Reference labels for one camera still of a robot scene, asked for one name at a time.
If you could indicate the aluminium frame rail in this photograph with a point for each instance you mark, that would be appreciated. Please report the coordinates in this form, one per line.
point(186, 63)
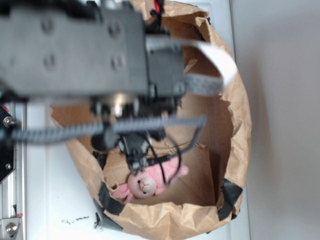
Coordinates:
point(12, 190)

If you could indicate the white tray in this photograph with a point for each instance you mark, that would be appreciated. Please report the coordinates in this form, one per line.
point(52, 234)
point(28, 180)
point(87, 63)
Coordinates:
point(58, 205)

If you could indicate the pink plush bunny toy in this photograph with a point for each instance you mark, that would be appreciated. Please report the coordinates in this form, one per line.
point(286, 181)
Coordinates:
point(153, 181)

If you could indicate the black metal bracket plate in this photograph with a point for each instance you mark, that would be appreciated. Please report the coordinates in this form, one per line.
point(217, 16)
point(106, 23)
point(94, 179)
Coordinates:
point(7, 148)

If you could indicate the silver corner bracket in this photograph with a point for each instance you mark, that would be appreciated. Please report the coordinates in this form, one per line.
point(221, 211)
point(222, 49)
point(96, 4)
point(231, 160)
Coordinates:
point(11, 228)

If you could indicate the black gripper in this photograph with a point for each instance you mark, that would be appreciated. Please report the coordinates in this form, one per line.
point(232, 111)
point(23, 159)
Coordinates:
point(64, 49)

